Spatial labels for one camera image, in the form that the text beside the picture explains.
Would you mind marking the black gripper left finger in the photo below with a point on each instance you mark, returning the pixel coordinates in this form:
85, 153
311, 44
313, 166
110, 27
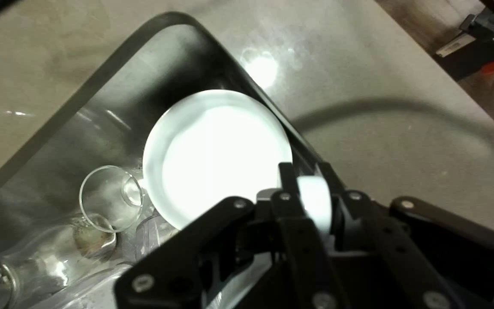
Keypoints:
230, 250

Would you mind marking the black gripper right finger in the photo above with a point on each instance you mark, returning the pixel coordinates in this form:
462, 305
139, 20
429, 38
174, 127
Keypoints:
407, 250

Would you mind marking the large white mug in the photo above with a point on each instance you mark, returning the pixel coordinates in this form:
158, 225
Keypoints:
316, 206

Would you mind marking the stainless steel sink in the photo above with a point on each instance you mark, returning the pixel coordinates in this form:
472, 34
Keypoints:
115, 108

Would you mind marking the white plate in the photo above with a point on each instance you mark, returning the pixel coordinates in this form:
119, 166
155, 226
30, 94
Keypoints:
213, 154

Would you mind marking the clear wine glass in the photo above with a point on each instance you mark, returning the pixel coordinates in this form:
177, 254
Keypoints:
115, 199

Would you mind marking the small drinking glass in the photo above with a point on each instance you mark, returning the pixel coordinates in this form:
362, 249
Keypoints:
93, 237

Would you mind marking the tall clear container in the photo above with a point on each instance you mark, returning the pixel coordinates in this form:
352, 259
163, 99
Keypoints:
52, 274

